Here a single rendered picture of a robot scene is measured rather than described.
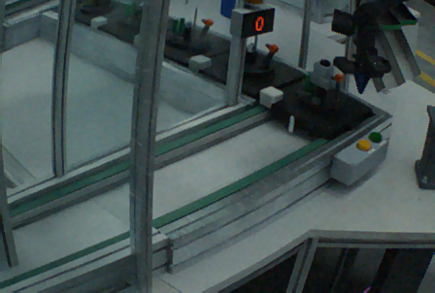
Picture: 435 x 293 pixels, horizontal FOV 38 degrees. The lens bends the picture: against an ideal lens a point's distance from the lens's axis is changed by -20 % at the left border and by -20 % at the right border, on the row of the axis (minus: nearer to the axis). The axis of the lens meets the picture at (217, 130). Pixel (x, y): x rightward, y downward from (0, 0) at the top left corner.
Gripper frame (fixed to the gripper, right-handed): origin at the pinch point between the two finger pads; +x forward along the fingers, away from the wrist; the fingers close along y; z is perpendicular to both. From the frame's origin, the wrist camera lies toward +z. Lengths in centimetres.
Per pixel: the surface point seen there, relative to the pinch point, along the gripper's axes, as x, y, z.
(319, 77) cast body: 3.8, -6.5, -11.6
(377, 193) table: 23.2, -1.6, 19.0
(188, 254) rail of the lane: 19, -60, 30
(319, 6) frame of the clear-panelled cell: 14, 53, -98
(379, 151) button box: 14.5, 1.1, 12.4
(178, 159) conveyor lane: 18, -48, -4
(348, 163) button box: 13.3, -13.3, 16.1
